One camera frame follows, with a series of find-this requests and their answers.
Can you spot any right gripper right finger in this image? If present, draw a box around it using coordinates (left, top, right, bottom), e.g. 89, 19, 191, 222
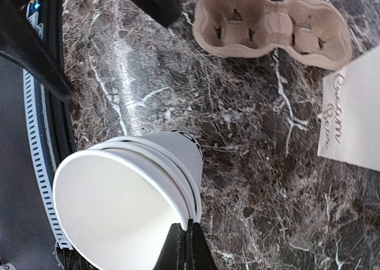
186, 220, 218, 270

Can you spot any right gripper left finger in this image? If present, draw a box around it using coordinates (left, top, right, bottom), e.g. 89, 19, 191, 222
154, 224, 186, 270

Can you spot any brown cardboard cup carrier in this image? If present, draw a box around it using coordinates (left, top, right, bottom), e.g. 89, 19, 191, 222
192, 0, 352, 71

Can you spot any stack of white paper cups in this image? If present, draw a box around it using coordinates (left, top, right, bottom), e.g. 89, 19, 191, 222
53, 131, 204, 269

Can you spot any white paper takeout bag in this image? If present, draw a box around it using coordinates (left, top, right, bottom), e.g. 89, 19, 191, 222
317, 47, 379, 171

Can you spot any white slotted cable duct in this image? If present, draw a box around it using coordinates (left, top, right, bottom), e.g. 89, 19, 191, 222
23, 69, 73, 250

